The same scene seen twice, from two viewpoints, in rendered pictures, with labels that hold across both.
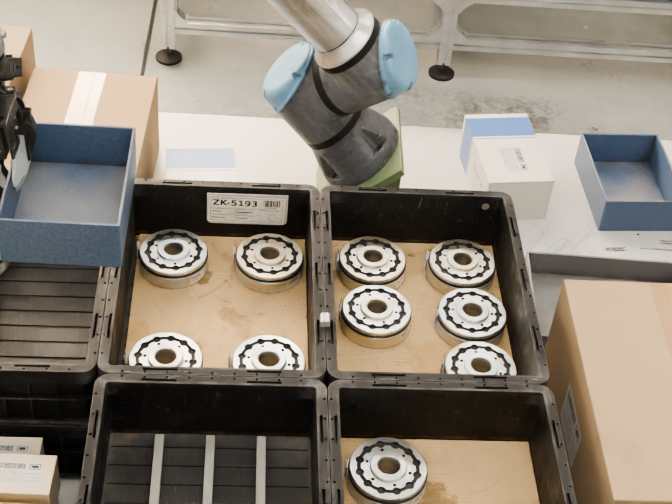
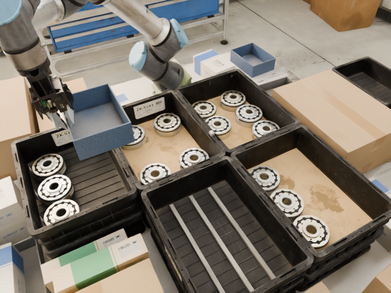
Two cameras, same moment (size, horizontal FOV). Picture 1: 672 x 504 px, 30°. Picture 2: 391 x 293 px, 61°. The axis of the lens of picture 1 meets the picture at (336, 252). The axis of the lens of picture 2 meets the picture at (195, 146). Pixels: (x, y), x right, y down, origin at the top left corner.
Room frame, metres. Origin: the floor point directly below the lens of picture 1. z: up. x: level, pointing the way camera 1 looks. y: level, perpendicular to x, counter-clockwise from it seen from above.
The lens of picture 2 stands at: (0.47, 0.35, 1.69)
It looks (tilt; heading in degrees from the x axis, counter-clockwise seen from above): 45 degrees down; 339
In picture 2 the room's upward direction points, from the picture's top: 2 degrees counter-clockwise
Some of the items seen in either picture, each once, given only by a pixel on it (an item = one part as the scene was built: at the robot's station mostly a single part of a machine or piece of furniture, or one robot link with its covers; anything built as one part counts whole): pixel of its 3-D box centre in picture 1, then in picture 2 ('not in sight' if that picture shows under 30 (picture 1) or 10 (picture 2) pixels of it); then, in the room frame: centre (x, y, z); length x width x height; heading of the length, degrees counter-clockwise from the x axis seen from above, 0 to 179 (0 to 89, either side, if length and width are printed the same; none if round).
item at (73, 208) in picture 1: (70, 192); (95, 119); (1.23, 0.35, 1.10); 0.20 x 0.15 x 0.07; 5
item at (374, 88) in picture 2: not in sight; (362, 109); (1.58, -1.19, 0.37); 0.40 x 0.30 x 0.45; 4
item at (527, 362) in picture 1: (421, 307); (232, 117); (1.32, -0.13, 0.87); 0.40 x 0.30 x 0.11; 6
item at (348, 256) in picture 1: (372, 259); (203, 109); (1.42, -0.06, 0.86); 0.10 x 0.10 x 0.01
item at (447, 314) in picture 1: (472, 313); (249, 113); (1.33, -0.21, 0.86); 0.10 x 0.10 x 0.01
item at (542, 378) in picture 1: (426, 282); (233, 107); (1.32, -0.13, 0.92); 0.40 x 0.30 x 0.02; 6
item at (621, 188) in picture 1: (628, 181); (252, 59); (1.84, -0.53, 0.74); 0.20 x 0.15 x 0.07; 9
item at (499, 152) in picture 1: (504, 166); (213, 68); (1.84, -0.29, 0.75); 0.20 x 0.12 x 0.09; 12
